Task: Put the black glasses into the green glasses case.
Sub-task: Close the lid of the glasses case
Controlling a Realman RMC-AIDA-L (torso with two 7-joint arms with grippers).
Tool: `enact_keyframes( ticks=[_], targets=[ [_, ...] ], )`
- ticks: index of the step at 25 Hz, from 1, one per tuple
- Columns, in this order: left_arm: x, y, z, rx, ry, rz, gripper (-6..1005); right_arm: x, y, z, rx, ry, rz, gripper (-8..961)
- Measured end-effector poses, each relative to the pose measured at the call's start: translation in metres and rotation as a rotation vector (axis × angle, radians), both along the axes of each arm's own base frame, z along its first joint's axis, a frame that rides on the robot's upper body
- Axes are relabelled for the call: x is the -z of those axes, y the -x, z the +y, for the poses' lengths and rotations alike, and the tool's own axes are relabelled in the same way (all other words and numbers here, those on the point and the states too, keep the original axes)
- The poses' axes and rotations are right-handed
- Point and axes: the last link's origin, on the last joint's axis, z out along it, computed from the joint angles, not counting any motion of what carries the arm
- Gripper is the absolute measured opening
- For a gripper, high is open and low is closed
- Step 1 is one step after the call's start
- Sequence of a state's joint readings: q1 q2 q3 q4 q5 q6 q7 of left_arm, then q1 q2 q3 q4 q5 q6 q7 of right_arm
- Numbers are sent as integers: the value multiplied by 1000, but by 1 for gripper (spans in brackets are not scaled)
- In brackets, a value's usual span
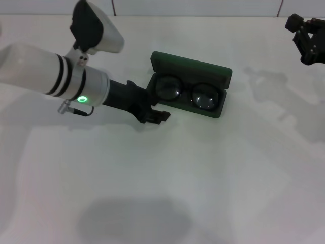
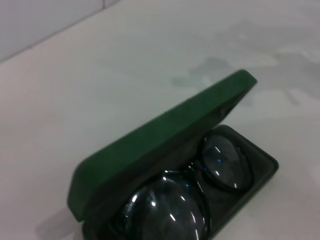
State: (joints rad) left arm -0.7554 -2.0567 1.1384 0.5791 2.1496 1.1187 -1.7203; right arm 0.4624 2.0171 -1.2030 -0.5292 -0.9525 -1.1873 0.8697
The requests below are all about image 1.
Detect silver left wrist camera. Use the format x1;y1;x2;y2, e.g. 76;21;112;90
70;0;125;56

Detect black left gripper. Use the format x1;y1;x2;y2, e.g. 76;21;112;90
102;79;172;126

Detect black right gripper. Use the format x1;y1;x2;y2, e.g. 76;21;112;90
284;13;325;67

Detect black glasses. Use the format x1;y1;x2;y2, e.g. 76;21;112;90
154;73;221;111

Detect green glasses case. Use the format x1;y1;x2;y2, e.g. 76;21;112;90
146;50;233;119

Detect left arm cable with plug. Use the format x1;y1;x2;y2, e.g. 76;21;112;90
57;99;95;116

